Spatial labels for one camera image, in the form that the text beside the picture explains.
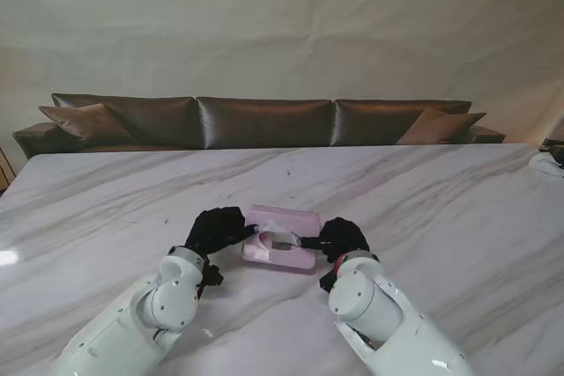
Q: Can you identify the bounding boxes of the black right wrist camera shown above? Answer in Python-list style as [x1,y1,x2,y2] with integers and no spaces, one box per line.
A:
[319,270,338,293]

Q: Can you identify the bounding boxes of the brown throw cushion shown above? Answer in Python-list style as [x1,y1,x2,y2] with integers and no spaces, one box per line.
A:
[396,107,487,145]
[38,103,133,142]

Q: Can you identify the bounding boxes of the brown leather sofa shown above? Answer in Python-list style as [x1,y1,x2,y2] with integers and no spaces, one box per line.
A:
[12,92,507,160]

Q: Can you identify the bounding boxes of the pink tissue box cover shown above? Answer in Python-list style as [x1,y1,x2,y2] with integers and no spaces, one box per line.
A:
[241,203,322,272]

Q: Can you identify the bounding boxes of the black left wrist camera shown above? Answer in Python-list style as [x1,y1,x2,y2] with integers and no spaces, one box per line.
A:
[201,263,225,288]

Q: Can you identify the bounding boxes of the white crumpled cloth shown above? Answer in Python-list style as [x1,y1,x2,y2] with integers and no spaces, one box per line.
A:
[528,151,564,180]

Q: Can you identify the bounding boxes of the wooden furniture edge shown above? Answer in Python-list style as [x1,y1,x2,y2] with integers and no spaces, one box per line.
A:
[0,144,12,195]

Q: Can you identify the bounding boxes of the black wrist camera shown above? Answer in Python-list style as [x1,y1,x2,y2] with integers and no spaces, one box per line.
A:
[201,263,225,288]
[319,270,338,293]

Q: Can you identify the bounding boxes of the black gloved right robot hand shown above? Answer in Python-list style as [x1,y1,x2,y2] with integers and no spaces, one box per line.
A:
[299,216,372,264]

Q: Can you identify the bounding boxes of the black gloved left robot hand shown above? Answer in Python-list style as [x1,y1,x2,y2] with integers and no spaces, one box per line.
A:
[183,206,257,258]

